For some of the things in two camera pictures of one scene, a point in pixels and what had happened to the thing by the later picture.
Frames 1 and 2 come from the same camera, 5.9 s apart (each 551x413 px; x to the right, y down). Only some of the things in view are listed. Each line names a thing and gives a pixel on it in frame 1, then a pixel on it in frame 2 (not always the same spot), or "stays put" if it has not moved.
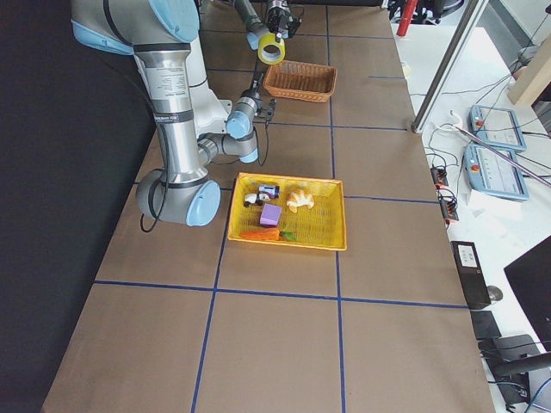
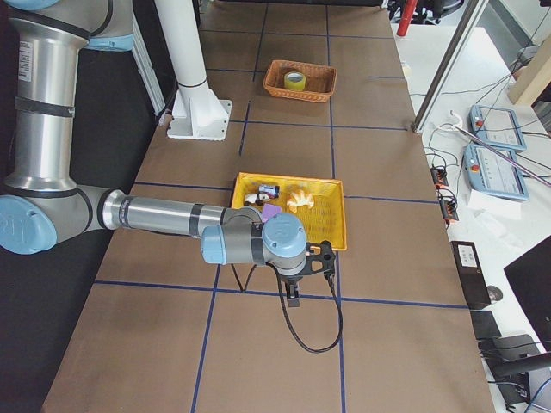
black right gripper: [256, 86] → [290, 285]
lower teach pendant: [490, 172] stays put
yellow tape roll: [270, 58] → [294, 81]
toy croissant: [295, 200] stays put
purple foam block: [270, 214] stays put
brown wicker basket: [300, 80] stays put
